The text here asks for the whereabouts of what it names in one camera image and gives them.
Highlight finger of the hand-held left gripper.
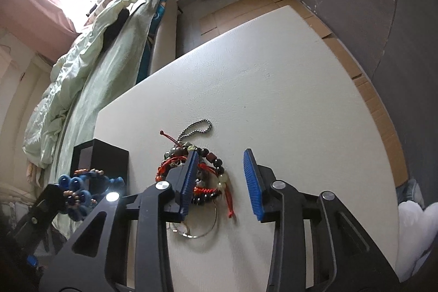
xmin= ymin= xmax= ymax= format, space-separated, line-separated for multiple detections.
xmin=32 ymin=184 xmax=68 ymax=235

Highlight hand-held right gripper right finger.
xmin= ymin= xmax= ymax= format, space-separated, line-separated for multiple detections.
xmin=242 ymin=148 xmax=402 ymax=292

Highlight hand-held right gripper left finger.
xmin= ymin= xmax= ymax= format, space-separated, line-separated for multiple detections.
xmin=41 ymin=149 xmax=200 ymax=292

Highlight red cord bracelet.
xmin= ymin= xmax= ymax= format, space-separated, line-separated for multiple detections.
xmin=156 ymin=130 xmax=237 ymax=219

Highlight blue beaded hair tie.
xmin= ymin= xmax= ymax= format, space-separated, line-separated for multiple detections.
xmin=57 ymin=168 xmax=129 ymax=223

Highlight dark wooden bead bracelet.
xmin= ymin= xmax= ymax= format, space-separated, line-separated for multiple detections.
xmin=163 ymin=141 xmax=228 ymax=208

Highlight thin silver bangle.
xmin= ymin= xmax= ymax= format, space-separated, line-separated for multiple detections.
xmin=168 ymin=196 xmax=220 ymax=239

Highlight silver ball chain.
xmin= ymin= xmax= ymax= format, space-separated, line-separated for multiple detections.
xmin=178 ymin=119 xmax=213 ymax=143

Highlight black storage box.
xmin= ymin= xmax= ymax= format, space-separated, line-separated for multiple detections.
xmin=73 ymin=139 xmax=130 ymax=187

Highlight pale patterned pillow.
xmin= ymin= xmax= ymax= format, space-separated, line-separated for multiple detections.
xmin=25 ymin=161 xmax=46 ymax=184

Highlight cream padded headboard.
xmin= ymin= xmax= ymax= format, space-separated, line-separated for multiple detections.
xmin=0 ymin=53 xmax=56 ymax=184

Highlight pale green duvet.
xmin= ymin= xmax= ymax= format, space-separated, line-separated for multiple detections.
xmin=22 ymin=0 xmax=162 ymax=169

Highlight white bed base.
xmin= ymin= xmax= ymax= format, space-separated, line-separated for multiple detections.
xmin=150 ymin=0 xmax=179 ymax=76

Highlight flat cardboard sheets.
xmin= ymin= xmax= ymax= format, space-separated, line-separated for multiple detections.
xmin=198 ymin=0 xmax=412 ymax=189

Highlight grey shoe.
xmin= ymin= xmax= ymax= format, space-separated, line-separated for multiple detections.
xmin=395 ymin=178 xmax=425 ymax=208

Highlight blue patterned mattress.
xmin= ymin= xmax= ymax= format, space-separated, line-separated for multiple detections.
xmin=136 ymin=0 xmax=172 ymax=85

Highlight person's white trouser leg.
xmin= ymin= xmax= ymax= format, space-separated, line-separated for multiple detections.
xmin=396 ymin=199 xmax=436 ymax=283

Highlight black garment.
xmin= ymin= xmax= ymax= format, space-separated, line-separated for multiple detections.
xmin=102 ymin=7 xmax=132 ymax=50

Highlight pink pleated curtain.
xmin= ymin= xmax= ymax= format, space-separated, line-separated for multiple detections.
xmin=0 ymin=0 xmax=81 ymax=60

